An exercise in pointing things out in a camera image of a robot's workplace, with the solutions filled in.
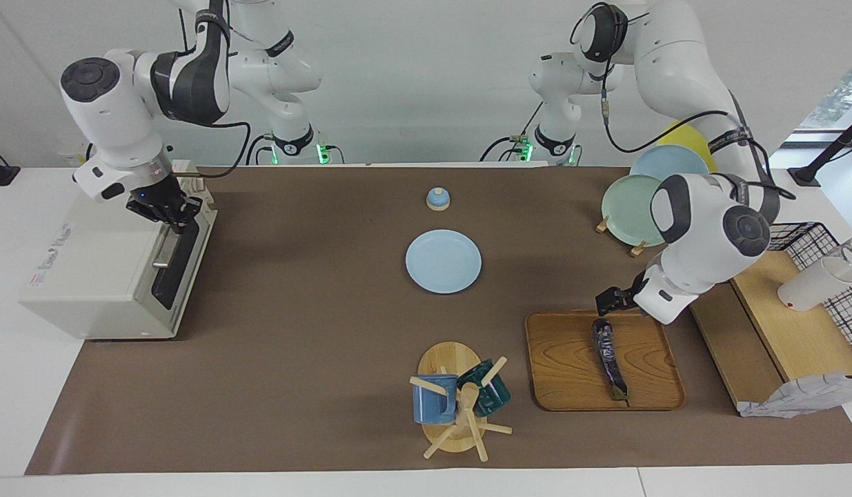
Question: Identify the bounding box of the grey cloth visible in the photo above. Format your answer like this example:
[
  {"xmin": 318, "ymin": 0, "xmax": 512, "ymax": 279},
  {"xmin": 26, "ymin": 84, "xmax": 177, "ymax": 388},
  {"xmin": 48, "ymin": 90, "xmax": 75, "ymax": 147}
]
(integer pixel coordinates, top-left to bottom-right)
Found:
[{"xmin": 739, "ymin": 372, "xmax": 852, "ymax": 419}]

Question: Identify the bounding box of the white toaster oven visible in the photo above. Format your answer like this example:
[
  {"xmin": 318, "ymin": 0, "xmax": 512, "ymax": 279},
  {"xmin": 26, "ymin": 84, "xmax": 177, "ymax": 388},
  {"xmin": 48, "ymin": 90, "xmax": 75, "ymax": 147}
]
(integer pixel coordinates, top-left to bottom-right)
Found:
[{"xmin": 19, "ymin": 160, "xmax": 219, "ymax": 340}]

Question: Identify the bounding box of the wooden step shelf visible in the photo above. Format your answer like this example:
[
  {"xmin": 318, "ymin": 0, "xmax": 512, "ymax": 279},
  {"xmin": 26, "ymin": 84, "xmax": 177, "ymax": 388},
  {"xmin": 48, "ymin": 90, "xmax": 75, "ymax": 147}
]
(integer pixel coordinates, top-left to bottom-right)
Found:
[{"xmin": 689, "ymin": 249, "xmax": 852, "ymax": 416}]

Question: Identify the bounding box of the green plate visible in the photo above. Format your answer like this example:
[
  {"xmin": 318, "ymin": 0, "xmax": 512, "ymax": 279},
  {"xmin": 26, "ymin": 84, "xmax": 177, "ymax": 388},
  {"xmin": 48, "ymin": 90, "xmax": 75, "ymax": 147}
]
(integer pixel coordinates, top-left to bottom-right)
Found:
[{"xmin": 601, "ymin": 174, "xmax": 669, "ymax": 248}]

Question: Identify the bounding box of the white cup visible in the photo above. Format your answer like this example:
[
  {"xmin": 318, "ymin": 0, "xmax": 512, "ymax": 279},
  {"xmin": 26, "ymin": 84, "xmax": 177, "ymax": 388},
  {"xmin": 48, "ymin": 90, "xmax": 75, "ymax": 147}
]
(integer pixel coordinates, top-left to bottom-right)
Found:
[{"xmin": 777, "ymin": 255, "xmax": 852, "ymax": 312}]

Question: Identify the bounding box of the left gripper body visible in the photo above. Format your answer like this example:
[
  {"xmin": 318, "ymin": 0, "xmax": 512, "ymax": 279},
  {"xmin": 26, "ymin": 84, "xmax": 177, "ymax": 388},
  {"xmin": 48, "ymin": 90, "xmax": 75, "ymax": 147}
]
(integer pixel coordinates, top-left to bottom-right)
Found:
[{"xmin": 623, "ymin": 273, "xmax": 653, "ymax": 313}]

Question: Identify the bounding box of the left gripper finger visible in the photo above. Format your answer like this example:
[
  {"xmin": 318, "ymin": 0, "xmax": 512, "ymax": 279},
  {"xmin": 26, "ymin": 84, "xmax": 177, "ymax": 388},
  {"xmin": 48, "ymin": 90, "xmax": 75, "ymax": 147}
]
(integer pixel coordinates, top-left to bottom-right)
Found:
[{"xmin": 595, "ymin": 288, "xmax": 629, "ymax": 318}]

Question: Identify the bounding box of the blue mug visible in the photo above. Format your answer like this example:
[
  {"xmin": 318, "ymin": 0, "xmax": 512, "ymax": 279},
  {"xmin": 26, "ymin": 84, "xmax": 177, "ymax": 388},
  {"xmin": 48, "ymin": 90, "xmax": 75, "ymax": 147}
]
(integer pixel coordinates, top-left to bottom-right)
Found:
[{"xmin": 411, "ymin": 373, "xmax": 460, "ymax": 425}]

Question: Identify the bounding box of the black cable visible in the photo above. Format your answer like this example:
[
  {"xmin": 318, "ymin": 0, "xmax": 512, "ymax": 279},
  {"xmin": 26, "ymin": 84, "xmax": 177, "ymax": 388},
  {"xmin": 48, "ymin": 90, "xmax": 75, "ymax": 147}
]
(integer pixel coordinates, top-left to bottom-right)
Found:
[
  {"xmin": 191, "ymin": 121, "xmax": 253, "ymax": 179},
  {"xmin": 602, "ymin": 66, "xmax": 731, "ymax": 155},
  {"xmin": 245, "ymin": 133, "xmax": 276, "ymax": 167},
  {"xmin": 479, "ymin": 101, "xmax": 545, "ymax": 164}
]

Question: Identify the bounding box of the yellow plate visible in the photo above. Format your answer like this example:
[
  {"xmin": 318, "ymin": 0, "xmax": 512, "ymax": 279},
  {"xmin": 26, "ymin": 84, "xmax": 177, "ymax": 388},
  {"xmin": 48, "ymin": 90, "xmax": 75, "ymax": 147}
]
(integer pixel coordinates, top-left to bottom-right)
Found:
[{"xmin": 656, "ymin": 122, "xmax": 717, "ymax": 174}]

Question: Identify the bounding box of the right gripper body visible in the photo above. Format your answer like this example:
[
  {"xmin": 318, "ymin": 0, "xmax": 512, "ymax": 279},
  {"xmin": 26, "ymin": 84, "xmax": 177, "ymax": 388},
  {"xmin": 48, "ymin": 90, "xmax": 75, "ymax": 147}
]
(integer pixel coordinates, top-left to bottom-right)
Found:
[{"xmin": 126, "ymin": 175, "xmax": 186, "ymax": 222}]

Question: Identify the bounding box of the wooden plate rack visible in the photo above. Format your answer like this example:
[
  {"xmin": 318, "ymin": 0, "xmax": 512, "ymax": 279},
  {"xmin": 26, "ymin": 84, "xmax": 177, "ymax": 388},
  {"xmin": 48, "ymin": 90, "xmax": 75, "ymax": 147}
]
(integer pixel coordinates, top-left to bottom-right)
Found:
[{"xmin": 595, "ymin": 215, "xmax": 648, "ymax": 258}]

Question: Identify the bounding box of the wooden tray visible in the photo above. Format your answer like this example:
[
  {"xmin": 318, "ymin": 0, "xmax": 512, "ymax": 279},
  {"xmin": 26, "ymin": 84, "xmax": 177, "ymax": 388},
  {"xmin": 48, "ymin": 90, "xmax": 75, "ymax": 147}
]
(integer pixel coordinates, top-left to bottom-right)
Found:
[{"xmin": 525, "ymin": 310, "xmax": 687, "ymax": 413}]

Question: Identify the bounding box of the light blue plate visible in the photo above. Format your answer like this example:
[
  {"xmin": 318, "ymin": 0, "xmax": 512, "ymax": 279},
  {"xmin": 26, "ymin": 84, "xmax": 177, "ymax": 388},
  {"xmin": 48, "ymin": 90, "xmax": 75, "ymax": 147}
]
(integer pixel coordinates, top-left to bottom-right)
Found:
[
  {"xmin": 629, "ymin": 144, "xmax": 711, "ymax": 182},
  {"xmin": 405, "ymin": 229, "xmax": 483, "ymax": 295}
]

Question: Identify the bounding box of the black wire basket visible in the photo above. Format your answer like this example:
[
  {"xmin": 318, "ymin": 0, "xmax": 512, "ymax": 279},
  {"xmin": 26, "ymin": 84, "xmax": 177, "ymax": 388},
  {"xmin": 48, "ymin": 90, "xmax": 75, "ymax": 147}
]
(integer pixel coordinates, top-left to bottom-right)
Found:
[{"xmin": 766, "ymin": 222, "xmax": 852, "ymax": 364}]

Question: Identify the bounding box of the dark green mug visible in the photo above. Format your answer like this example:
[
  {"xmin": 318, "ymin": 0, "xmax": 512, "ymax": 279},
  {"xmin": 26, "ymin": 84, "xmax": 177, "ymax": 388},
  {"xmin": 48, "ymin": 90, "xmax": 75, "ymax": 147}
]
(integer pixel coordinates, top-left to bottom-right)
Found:
[{"xmin": 456, "ymin": 358, "xmax": 512, "ymax": 418}]

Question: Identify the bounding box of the purple eggplant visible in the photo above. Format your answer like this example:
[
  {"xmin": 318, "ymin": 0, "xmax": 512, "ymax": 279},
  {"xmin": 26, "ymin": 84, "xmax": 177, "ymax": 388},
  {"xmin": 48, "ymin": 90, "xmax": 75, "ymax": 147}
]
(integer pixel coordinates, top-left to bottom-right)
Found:
[{"xmin": 591, "ymin": 317, "xmax": 631, "ymax": 404}]

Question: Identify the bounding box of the wooden mug tree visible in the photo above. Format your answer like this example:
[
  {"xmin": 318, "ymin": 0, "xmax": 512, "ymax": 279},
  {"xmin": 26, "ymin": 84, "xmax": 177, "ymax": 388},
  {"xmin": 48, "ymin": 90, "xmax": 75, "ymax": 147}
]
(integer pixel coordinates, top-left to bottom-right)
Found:
[{"xmin": 409, "ymin": 340, "xmax": 514, "ymax": 462}]

